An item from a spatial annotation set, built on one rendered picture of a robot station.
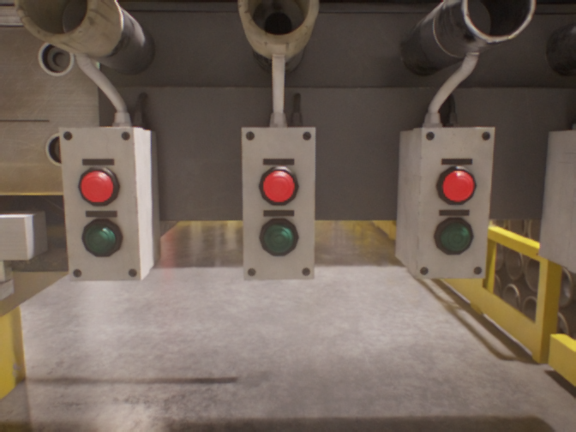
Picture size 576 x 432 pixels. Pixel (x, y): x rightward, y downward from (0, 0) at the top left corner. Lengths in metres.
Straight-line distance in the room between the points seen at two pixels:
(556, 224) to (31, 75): 0.62
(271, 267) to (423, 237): 0.15
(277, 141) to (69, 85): 0.28
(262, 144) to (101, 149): 0.15
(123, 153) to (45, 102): 0.19
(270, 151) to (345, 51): 0.19
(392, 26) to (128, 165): 0.34
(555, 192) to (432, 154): 0.18
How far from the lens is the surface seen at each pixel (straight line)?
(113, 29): 0.47
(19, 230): 0.57
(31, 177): 0.66
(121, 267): 0.50
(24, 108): 0.66
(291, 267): 0.48
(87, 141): 0.49
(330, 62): 0.59
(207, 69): 0.59
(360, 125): 0.56
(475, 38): 0.43
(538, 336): 1.91
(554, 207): 0.62
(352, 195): 0.56
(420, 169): 0.48
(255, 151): 0.46
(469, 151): 0.50
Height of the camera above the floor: 0.75
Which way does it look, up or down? 9 degrees down
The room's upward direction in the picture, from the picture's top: straight up
